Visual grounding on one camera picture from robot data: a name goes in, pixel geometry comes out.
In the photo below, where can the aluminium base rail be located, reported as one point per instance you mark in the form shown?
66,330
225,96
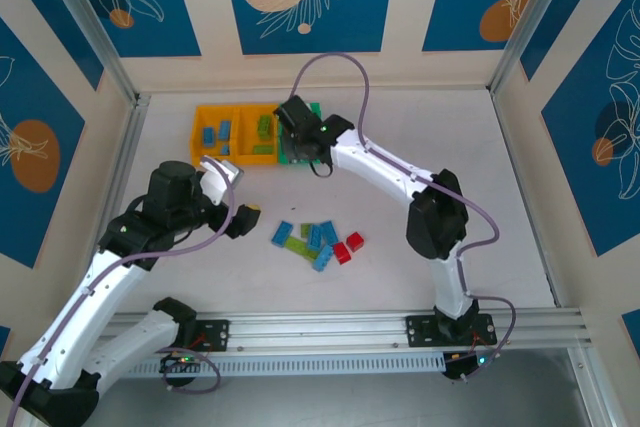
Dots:
325,329

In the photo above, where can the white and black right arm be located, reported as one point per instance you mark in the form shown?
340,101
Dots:
380,162

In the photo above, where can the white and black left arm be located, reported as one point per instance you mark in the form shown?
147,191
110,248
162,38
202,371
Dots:
75,307

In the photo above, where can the long blue lego brick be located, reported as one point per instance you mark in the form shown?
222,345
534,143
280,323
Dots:
315,237
323,259
283,234
331,233

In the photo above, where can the small circuit board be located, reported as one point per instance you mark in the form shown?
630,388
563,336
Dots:
180,363
465,367

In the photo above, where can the small red lego brick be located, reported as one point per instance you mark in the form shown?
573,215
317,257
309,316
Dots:
342,253
355,242

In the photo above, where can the yellow plastic container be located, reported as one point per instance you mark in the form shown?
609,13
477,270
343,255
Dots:
246,159
197,159

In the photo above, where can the green two-by-four lego brick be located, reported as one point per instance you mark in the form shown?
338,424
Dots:
265,127

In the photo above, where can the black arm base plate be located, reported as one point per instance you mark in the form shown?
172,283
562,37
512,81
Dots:
215,334
420,332

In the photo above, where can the green plastic container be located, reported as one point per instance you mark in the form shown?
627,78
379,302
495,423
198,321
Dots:
287,154

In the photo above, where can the small blue lego brick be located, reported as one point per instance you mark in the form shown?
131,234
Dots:
225,150
224,130

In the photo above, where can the small green lego brick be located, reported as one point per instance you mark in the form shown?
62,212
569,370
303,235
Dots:
306,230

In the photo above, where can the aluminium table edge rail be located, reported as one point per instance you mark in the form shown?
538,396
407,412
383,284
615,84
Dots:
525,197
131,137

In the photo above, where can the aluminium frame post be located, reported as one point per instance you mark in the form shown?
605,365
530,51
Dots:
540,22
95,27
587,387

